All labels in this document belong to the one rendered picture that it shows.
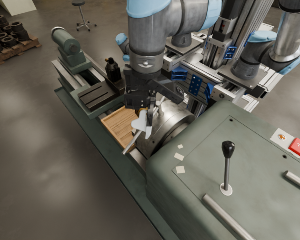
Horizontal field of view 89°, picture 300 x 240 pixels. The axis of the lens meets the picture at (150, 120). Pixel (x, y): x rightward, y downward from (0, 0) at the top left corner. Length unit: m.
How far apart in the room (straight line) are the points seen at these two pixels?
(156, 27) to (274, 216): 0.57
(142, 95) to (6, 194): 2.09
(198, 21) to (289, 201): 0.55
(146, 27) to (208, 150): 0.44
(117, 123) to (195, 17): 0.86
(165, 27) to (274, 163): 0.56
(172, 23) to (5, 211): 2.20
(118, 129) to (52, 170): 1.26
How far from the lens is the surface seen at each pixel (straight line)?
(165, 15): 0.31
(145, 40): 0.31
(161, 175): 0.53
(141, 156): 0.97
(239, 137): 0.67
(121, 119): 1.10
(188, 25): 0.35
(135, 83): 0.39
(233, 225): 0.53
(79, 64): 1.63
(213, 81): 1.20
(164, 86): 0.38
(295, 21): 0.77
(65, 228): 1.93
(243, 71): 1.08
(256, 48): 1.02
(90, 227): 1.85
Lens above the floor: 1.76
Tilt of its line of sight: 54 degrees down
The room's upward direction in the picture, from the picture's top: straight up
